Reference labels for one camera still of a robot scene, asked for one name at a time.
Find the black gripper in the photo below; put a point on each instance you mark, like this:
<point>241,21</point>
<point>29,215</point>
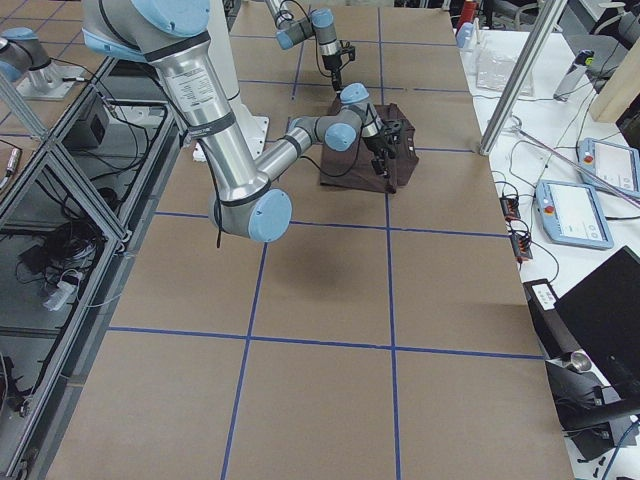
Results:
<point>331,62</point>
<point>374,145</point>

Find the dark brown t-shirt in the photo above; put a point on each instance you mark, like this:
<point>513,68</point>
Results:
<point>352,168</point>

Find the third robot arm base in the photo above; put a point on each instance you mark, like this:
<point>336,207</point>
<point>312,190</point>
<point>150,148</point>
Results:
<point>24,59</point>

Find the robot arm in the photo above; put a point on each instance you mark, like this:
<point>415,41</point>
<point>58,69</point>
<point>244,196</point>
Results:
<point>317,25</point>
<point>187,44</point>

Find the red bottle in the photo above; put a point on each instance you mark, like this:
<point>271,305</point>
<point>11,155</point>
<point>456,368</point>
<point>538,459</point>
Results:
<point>468,11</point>

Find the near blue teach pendant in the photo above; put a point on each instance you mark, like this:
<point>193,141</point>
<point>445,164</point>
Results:
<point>571,215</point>

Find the blue teach pendant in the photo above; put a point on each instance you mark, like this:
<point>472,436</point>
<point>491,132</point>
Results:
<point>571,215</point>
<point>616,164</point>

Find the far blue teach pendant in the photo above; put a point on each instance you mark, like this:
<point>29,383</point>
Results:
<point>616,164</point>

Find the black box under table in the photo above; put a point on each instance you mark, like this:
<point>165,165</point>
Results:
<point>90,127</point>

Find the black monitor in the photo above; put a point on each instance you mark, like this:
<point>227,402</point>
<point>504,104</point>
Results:
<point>602,314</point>

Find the white camera stand base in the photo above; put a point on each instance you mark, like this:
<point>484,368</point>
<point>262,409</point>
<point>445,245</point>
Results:
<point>254,128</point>

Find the aluminium frame post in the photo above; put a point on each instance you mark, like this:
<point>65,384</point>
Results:
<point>536,40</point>

